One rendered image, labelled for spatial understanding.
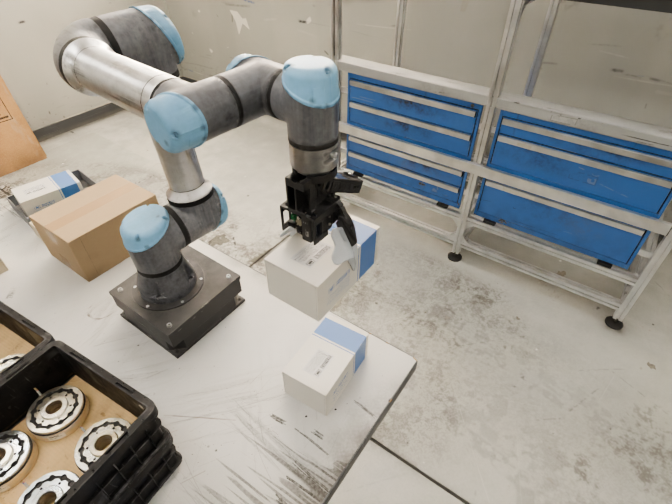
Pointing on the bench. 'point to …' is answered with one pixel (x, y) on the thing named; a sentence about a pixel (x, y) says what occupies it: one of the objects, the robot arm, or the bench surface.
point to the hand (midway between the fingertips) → (324, 252)
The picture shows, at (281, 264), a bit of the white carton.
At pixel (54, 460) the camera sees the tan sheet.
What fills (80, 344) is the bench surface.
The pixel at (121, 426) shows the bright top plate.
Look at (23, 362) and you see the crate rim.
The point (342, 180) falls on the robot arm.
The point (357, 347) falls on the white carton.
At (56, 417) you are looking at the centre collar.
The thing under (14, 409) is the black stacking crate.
